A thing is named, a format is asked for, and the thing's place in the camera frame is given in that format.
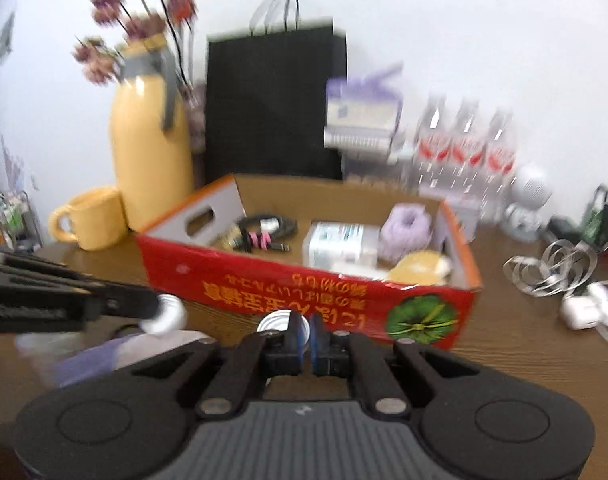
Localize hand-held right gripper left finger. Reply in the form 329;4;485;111
128;311;309;419

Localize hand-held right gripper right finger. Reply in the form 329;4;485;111
311;312;480;419

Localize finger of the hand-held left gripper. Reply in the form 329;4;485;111
86;282;161;322
0;242;97;287

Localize clear plastic container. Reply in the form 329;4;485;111
256;309;315;357

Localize white round object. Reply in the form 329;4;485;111
141;294;187;337

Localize red cardboard box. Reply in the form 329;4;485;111
135;174;485;351

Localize purple cloth pouch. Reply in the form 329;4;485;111
54;332;153;387

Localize pink-tied black cable bundle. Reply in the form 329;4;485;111
216;227;291;255

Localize white and yellow plush toy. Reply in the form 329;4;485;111
334;251;453;287

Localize purple scrunchie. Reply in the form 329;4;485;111
379;203;433;264

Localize yellow mug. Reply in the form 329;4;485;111
48;186;129;252

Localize yellow thermos jug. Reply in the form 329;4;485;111
108;35;195;233

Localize clear snack container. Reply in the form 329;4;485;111
341;152;415;187

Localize white flat box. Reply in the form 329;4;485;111
324;125;401;154

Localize water bottle red label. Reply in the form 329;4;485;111
483;107;517;211
413;95;453;196
449;100;486;201

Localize black paper bag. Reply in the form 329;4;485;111
205;0;348;183

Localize purple tissue pack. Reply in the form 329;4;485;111
326;62;405;131

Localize white robot toy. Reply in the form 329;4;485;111
501;164;555;242

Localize dried pink flowers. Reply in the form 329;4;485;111
72;0;207;111

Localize black power adapter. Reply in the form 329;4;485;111
546;216;583;244

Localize dark green bottle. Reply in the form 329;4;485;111
581;185;608;247

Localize wire rack with items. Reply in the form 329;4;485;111
0;184;40;253

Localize white cable bundle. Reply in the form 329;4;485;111
504;240;598;297

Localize white charger with cable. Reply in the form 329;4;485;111
559;282;608;332

